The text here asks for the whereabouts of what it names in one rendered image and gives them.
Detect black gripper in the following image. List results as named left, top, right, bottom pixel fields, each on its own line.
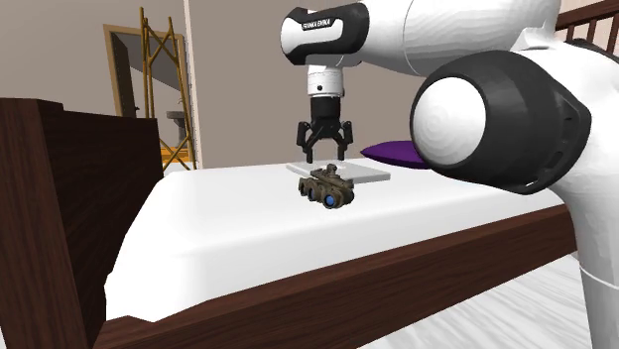
left=296, top=95, right=354, bottom=165

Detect olive goggles with blue lenses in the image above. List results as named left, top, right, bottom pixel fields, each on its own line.
left=298, top=164, right=356, bottom=210

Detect grey flat tablet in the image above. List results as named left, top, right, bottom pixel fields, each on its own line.
left=285, top=160, right=392, bottom=184

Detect purple pillow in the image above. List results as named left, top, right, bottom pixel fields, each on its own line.
left=359, top=140, right=432, bottom=171

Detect dark wooden bed, white mattress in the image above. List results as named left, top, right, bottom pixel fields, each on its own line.
left=0, top=0, right=619, bottom=349

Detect gold metal rack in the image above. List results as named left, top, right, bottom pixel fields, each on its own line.
left=139, top=6, right=197, bottom=172

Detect gold framed wall mirror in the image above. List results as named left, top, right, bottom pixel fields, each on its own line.
left=102, top=24, right=195, bottom=171

